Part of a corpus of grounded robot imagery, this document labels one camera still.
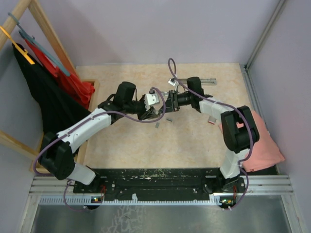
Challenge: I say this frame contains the yellow clothes hanger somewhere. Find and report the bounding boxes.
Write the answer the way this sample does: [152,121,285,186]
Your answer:
[0,26,35,65]

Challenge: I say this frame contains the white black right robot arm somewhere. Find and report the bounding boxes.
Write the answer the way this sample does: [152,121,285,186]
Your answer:
[160,77,259,192]

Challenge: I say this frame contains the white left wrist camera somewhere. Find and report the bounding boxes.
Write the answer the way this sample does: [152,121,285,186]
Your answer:
[144,94,160,110]

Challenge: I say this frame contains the large black chrome stapler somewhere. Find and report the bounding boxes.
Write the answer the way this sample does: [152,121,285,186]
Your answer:
[200,78,217,85]

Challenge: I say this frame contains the red hanging garment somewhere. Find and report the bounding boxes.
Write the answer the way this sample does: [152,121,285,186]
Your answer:
[24,39,95,109]

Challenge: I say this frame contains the pink folded cloth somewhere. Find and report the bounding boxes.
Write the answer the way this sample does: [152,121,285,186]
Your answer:
[217,109,285,172]

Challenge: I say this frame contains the black hanging garment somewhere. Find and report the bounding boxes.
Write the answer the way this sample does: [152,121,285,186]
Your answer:
[12,45,90,134]

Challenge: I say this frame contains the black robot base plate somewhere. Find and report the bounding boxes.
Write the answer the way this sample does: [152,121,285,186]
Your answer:
[73,168,246,201]

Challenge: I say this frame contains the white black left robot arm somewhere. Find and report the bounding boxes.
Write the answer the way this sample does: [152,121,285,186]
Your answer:
[36,82,163,193]

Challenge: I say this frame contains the wooden clothes rack frame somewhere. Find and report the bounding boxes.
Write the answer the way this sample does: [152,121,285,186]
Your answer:
[0,0,100,175]

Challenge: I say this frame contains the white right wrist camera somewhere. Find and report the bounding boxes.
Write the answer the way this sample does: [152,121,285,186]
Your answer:
[168,78,178,87]

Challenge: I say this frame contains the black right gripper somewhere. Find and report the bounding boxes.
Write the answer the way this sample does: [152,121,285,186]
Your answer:
[158,90,193,115]

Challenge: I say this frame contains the teal clothes hanger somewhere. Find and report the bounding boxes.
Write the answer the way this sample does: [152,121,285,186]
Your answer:
[8,12,71,77]

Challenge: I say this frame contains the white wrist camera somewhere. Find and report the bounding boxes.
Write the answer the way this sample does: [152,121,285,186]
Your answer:
[144,94,160,110]
[168,78,178,87]

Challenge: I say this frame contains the aluminium rail frame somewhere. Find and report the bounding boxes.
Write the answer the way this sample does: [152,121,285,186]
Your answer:
[19,170,304,233]

